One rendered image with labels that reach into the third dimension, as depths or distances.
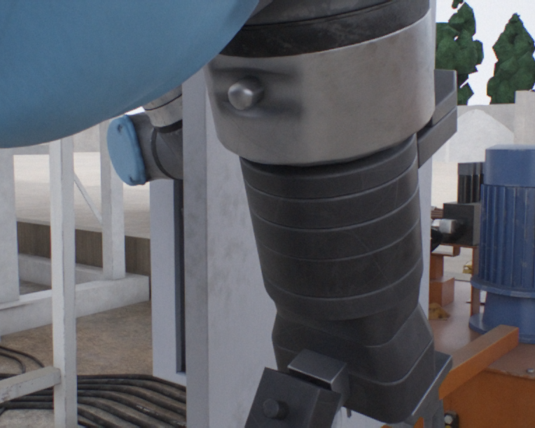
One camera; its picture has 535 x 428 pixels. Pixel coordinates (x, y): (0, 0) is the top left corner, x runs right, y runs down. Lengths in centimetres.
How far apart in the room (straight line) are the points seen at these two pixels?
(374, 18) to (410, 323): 15
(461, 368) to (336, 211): 103
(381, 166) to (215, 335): 29
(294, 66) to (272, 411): 15
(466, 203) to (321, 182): 149
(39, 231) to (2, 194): 175
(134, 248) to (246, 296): 416
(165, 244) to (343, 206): 85
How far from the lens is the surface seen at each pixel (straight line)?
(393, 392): 32
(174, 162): 80
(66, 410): 260
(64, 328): 249
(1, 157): 387
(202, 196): 49
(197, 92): 49
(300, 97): 24
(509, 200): 157
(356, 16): 23
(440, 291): 183
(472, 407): 144
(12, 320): 399
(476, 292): 176
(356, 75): 24
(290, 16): 23
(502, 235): 157
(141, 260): 467
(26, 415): 286
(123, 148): 87
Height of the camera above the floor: 104
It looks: 6 degrees down
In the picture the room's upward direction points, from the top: straight up
